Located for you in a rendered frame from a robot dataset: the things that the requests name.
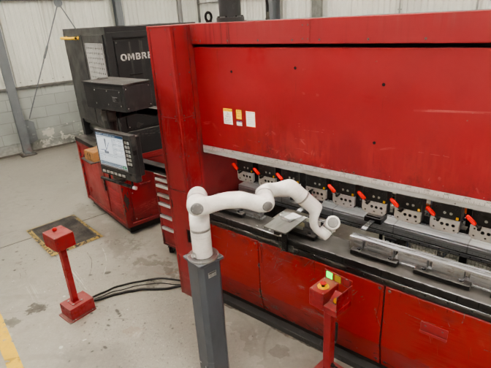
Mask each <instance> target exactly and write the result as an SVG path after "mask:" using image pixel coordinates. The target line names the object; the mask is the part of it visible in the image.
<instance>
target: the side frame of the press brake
mask: <svg viewBox="0 0 491 368"><path fill-rule="evenodd" d="M190 24H192V23H186V24H175V25H164V26H146V31H147V36H148V46H149V52H150V58H151V68H152V74H153V84H154V90H155V96H156V106H157V112H158V117H159V128H160V133H161V143H162V150H163V155H164V165H165V171H166V177H167V187H168V193H169V198H170V209H171V215H172V225H173V231H174V236H175V247H176V253H177V258H178V269H179V274H180V284H181V290H182V292H183V293H185V294H188V295H189V296H191V284H190V278H189V267H188V262H187V260H185V259H184V258H183V256H184V255H186V254H188V253H189V252H190V251H191V250H192V244H191V232H190V226H189V212H188V210H187V208H186V202H187V196H188V192H189V191H190V190H191V189H192V188H193V187H197V186H199V187H202V188H204V189H205V190H206V192H207V194H208V196H212V195H214V194H216V193H223V192H227V191H239V188H238V186H239V185H238V184H240V183H242V182H244V181H242V180H239V179H238V177H237V170H236V169H235V168H234V167H233V165H232V163H235V164H236V165H237V159H236V158H229V157H226V156H219V155H216V154H212V153H205V152H204V150H203V142H202V127H201V119H200V111H199V97H198V88H197V74H196V66H195V58H194V47H201V46H202V45H193V44H192V43H191V32H190ZM191 297H192V296H191Z"/></svg>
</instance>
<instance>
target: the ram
mask: <svg viewBox="0 0 491 368"><path fill-rule="evenodd" d="M194 58H195V66H196V74H197V88H198V97H199V111H200V119H201V127H202V142H203V145H208V146H212V147H219V148H223V149H227V150H233V151H237V152H241V153H248V154H252V155H256V156H263V157H267V158H274V159H278V160H282V161H288V162H292V163H296V164H304V165H308V166H314V167H318V168H322V169H329V170H333V171H337V172H344V173H348V174H352V175H359V176H363V177H369V178H373V179H377V180H384V181H388V182H392V183H399V184H403V185H410V186H414V187H418V188H425V189H429V190H433V191H440V192H444V193H450V194H454V195H458V196H465V197H469V198H473V199H480V200H484V201H488V202H491V46H241V47H194ZM223 108H227V109H232V122H233V125H232V124H226V123H224V111H223ZM236 110H241V114H242V120H241V119H237V118H236ZM246 111H252V112H255V120H256V128H253V127H247V126H246ZM237 120H238V121H242V125H241V126H237ZM203 150H204V152H205V153H212V154H216V155H219V156H226V157H229V158H236V159H239V160H243V161H249V162H253V163H257V164H263V165H267V166H273V167H277V168H281V169H287V170H291V171H294V172H301V173H305V174H308V175H315V176H318V177H325V178H328V179H332V180H338V181H342V182H346V183H352V184H356V185H362V186H366V187H370V188H376V189H380V190H383V191H390V192H393V193H400V194H404V195H407V196H414V197H417V198H421V199H427V200H431V201H435V202H441V203H445V204H451V205H455V206H459V207H465V208H469V209H472V210H479V211H482V212H489V213H491V208H490V207H484V206H480V205H476V204H469V203H465V202H459V201H455V200H451V199H445V198H441V197H437V196H431V195H427V194H423V193H417V192H413V191H406V190H402V189H398V188H392V187H388V186H384V185H377V184H373V183H367V182H363V181H359V180H352V179H348V178H345V177H339V176H334V175H328V174H325V173H321V172H314V171H310V170H306V169H300V168H296V167H292V166H285V165H281V164H275V163H271V162H267V161H260V160H256V159H253V158H246V157H242V156H236V155H232V154H228V153H222V152H218V151H214V150H208V149H204V148H203Z"/></svg>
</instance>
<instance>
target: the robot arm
mask: <svg viewBox="0 0 491 368"><path fill-rule="evenodd" d="M287 196H289V197H291V198H292V199H293V200H295V201H296V203H298V204H299V205H300V206H302V207H303V208H304V209H305V210H307V211H308V212H309V223H310V226H311V229H312V230H313V232H314V233H315V234H317V235H318V236H319V237H321V238H322V239H324V240H326V239H328V238H329V237H330V235H331V234H332V233H333V232H335V230H336V229H337V228H338V227H339V226H340V219H339V218H338V217H337V216H334V215H331V216H329V217H328V218H327V219H326V221H325V222H324V224H323V225H322V226H321V227H320V228H319V225H318V219H319V215H320V212H321V210H322V205H321V203H320V202H319V201H318V200H317V199H315V198H314V197H313V196H312V195H311V194H310V193H309V192H307V191H306V190H305V189H304V188H303V187H302V186H301V185H300V184H299V183H297V182H296V181H294V180H291V179H287V180H282V181H280V182H276V183H265V184H263V185H261V186H259V187H258V188H257V189H256V192H255V194H251V193H246V192H243V191H227V192H223V193H218V194H216V195H212V196H208V194H207V192H206V190H205V189H204V188H202V187H199V186H197V187H193V188H192V189H191V190H190V191H189V192H188V196H187V202H186V208H187V210H188V212H189V226H190V232H191V244H192V250H191V251H190V252H189V253H188V255H187V258H188V260H189V261H190V262H191V263H193V264H209V263H211V262H213V261H215V260H216V259H217V258H218V251H217V250H216V249H215V248H213V246H212V239H211V230H210V215H209V214H211V213H213V212H217V211H219V210H225V209H236V208H242V209H247V210H252V211H255V212H269V211H271V210H272V209H273V208H274V206H275V200H274V197H287Z"/></svg>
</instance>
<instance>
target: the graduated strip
mask: <svg viewBox="0 0 491 368"><path fill-rule="evenodd" d="M203 148H204V149H208V150H214V151H218V152H222V153H228V154H232V155H236V156H242V157H246V158H253V159H256V160H260V161H267V162H271V163H275V164H281V165H285V166H292V167H296V168H300V169H306V170H310V171H314V172H321V173H325V174H328V175H334V176H339V177H345V178H348V179H352V180H359V181H363V182H367V183H373V184H377V185H384V186H388V187H392V188H398V189H402V190H406V191H413V192H417V193H423V194H427V195H431V196H437V197H441V198H445V199H451V200H455V201H459V202H465V203H469V204H476V205H480V206H484V207H490V208H491V202H488V201H484V200H480V199H473V198H469V197H465V196H458V195H454V194H450V193H444V192H440V191H433V190H429V189H425V188H418V187H414V186H410V185H403V184H399V183H392V182H388V181H384V180H377V179H373V178H369V177H363V176H359V175H352V174H348V173H344V172H337V171H333V170H329V169H322V168H318V167H314V166H308V165H304V164H296V163H292V162H288V161H282V160H278V159H274V158H267V157H263V156H256V155H252V154H248V153H241V152H237V151H233V150H227V149H223V148H219V147H212V146H208V145H203Z"/></svg>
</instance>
